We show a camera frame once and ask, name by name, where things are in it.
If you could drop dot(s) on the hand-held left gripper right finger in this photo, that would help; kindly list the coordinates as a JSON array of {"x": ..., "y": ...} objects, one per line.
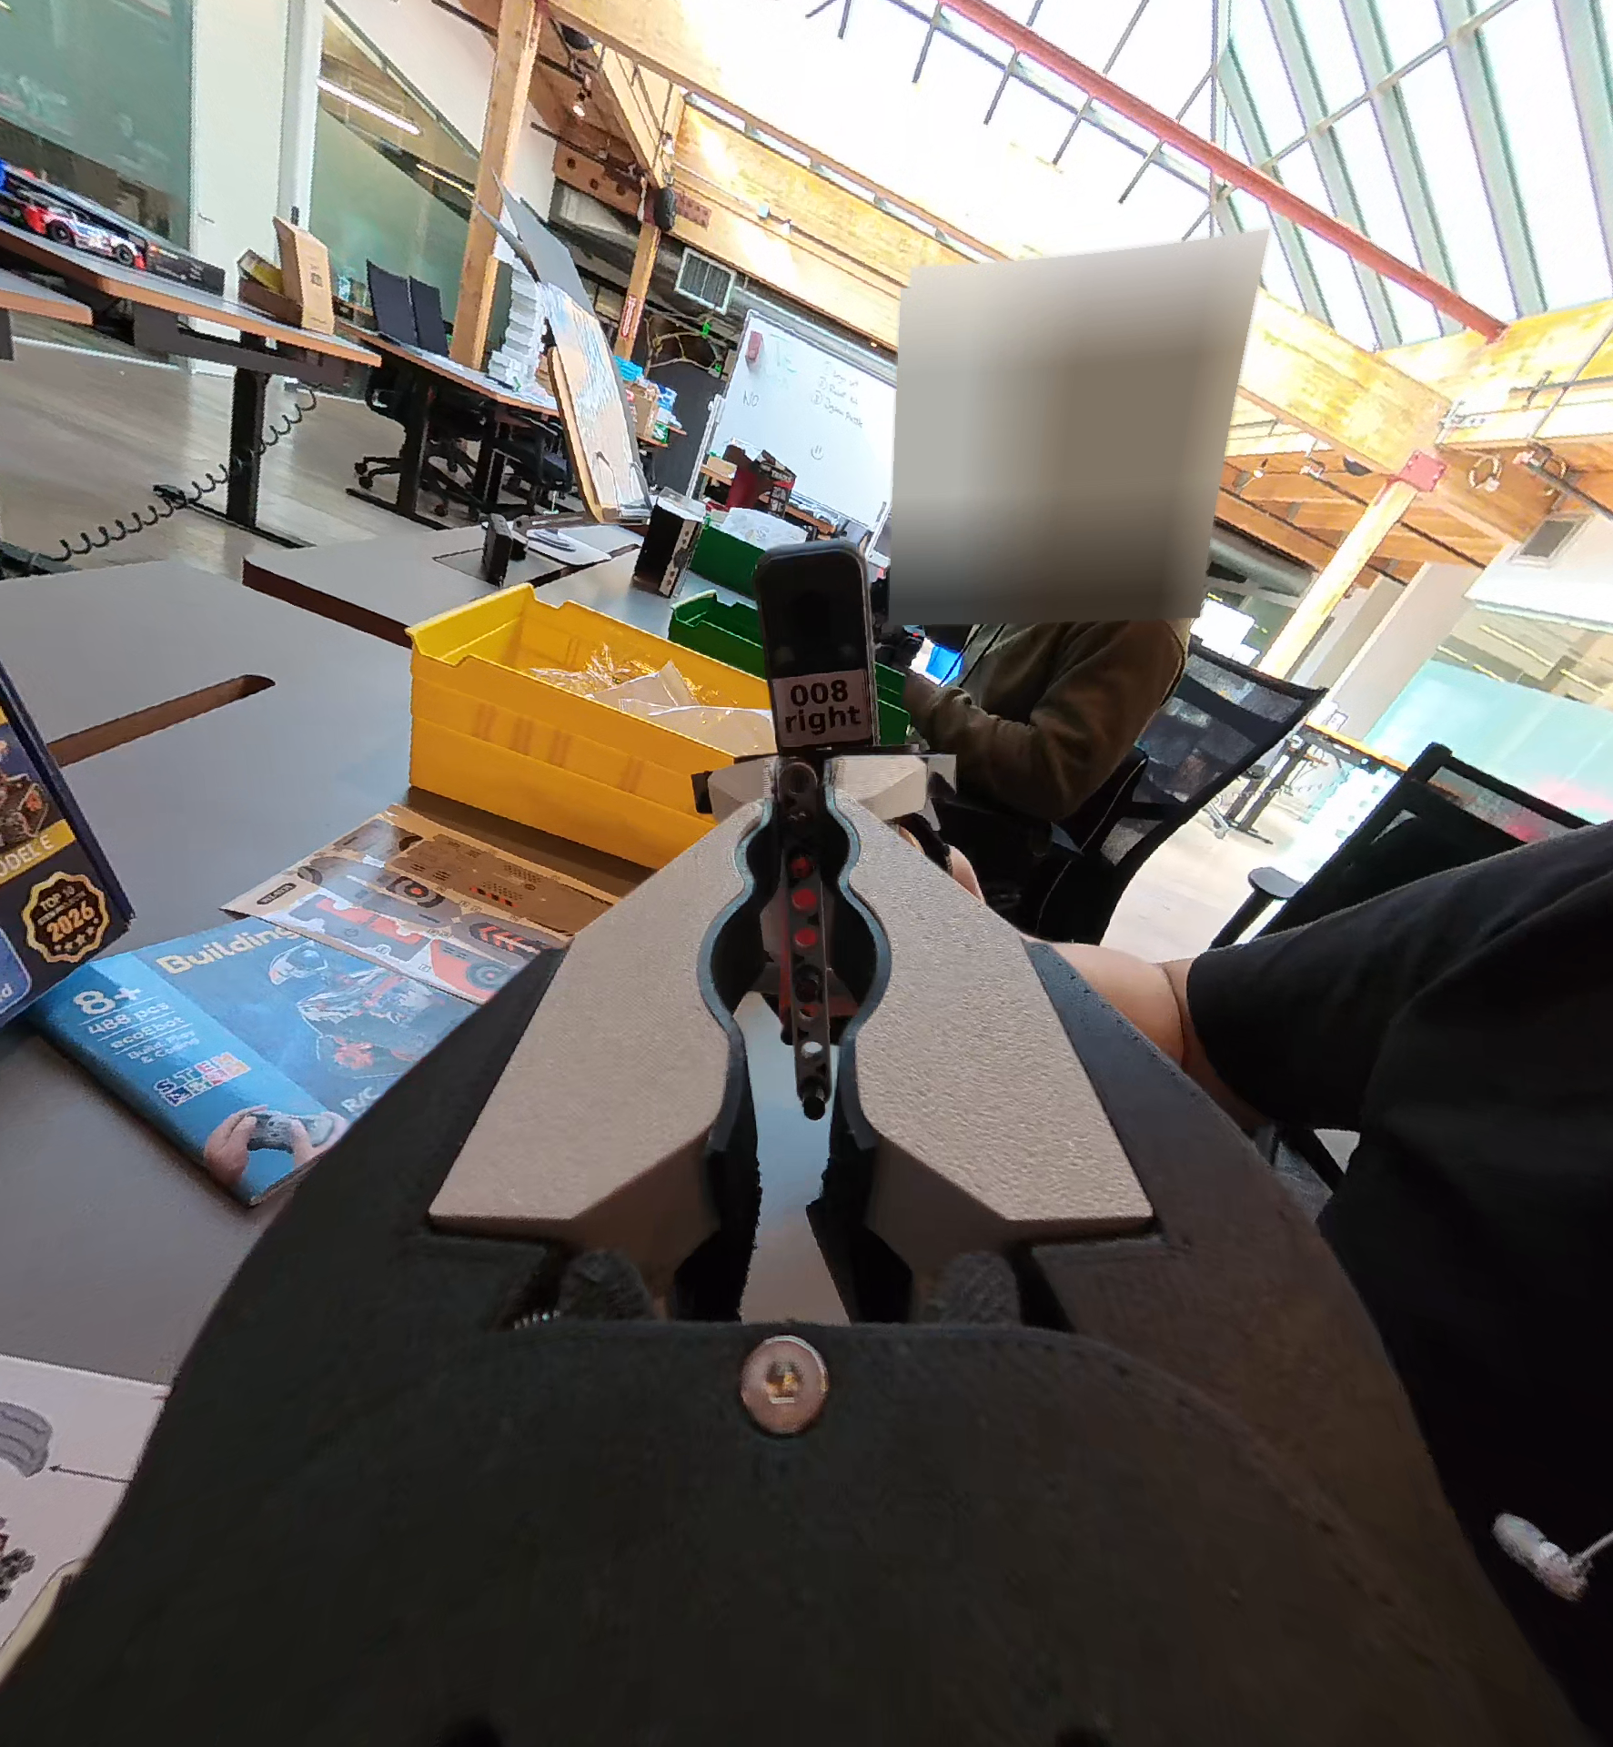
[{"x": 983, "y": 1092}]

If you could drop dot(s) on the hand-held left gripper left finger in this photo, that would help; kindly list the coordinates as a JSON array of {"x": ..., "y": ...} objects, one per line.
[{"x": 587, "y": 1092}]

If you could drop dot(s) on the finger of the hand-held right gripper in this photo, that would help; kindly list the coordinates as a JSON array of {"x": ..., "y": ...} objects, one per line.
[
  {"x": 745, "y": 789},
  {"x": 888, "y": 782}
]

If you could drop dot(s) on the grey bushing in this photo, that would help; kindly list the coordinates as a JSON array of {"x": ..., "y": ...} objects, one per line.
[{"x": 797, "y": 778}]

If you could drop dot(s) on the orange toothed rack piece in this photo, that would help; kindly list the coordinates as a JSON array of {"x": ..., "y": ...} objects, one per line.
[{"x": 801, "y": 899}]

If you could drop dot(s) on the grey desk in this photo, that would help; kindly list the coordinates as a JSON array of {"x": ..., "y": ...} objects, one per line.
[
  {"x": 370, "y": 574},
  {"x": 204, "y": 765}
]

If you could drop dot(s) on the person's right hand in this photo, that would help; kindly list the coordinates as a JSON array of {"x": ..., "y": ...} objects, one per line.
[{"x": 964, "y": 875}]

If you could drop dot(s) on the long green plastic bin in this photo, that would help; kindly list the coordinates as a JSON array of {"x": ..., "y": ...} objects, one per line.
[{"x": 717, "y": 629}]

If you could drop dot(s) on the short green plastic bin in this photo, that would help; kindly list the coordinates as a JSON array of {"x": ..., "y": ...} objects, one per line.
[{"x": 730, "y": 553}]

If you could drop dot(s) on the clear plastic bags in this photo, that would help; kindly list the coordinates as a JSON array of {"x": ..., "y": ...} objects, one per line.
[{"x": 656, "y": 696}]

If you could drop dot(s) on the dark cube box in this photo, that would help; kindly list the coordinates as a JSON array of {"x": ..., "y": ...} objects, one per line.
[{"x": 669, "y": 548}]

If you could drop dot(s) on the whiteboard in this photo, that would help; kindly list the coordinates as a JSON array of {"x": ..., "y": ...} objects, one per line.
[{"x": 820, "y": 410}]

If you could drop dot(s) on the yellow plastic bin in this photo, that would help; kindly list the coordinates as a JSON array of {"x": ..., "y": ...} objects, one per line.
[{"x": 519, "y": 737}]

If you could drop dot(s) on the sticker sheet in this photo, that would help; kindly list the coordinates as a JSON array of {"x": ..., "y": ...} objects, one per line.
[{"x": 396, "y": 903}]

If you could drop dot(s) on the upright cardboard board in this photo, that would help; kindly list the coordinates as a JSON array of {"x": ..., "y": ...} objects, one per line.
[{"x": 595, "y": 410}]

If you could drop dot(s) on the black mesh office chair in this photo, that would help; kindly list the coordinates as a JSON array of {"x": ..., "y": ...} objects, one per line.
[{"x": 1202, "y": 765}]

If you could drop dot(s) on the black desktop stand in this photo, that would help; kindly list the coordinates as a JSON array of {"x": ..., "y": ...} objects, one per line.
[{"x": 498, "y": 548}]

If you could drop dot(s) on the blue manual booklet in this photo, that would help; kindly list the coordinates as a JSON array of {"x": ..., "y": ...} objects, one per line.
[{"x": 232, "y": 1051}]

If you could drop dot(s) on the open cardboard box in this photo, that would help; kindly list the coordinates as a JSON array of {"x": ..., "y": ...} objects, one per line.
[{"x": 294, "y": 280}]

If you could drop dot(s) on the blue robot kit box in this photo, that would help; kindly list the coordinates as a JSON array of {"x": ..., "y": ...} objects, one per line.
[{"x": 0, "y": 847}]

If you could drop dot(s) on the open instruction booklet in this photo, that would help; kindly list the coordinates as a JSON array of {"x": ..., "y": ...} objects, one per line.
[{"x": 15, "y": 1503}]

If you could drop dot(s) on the black toy car box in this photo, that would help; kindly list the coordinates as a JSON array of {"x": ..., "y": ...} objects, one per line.
[{"x": 82, "y": 226}]

